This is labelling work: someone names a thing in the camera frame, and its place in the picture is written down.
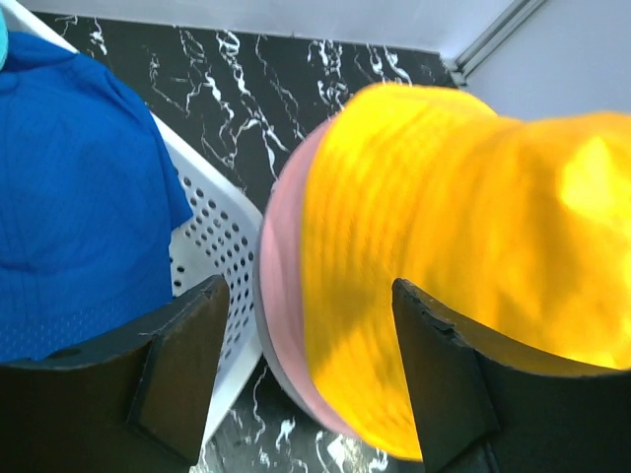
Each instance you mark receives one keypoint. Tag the pink bucket hat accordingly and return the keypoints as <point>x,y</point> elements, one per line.
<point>278,267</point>

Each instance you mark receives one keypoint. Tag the black marble table mat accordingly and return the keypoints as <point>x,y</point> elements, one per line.
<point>244,102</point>

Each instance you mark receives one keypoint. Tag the blue hat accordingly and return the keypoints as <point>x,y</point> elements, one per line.
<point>89,201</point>

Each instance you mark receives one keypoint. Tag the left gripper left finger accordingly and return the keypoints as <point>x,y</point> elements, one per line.
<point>134,399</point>

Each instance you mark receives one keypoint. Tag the grey bucket hat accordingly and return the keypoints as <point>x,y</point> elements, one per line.
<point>269,352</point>

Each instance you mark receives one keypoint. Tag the orange bucket hat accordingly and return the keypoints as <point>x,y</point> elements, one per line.
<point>523,226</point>

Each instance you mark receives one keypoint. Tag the white plastic basket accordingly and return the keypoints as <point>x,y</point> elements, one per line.
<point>218,239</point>

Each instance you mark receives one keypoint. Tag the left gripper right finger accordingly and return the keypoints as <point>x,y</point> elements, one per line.
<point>483,402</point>

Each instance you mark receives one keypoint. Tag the right aluminium frame post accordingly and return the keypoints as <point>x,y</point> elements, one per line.
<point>494,36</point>

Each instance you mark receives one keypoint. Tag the teal hat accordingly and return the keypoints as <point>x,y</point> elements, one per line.
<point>4,40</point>

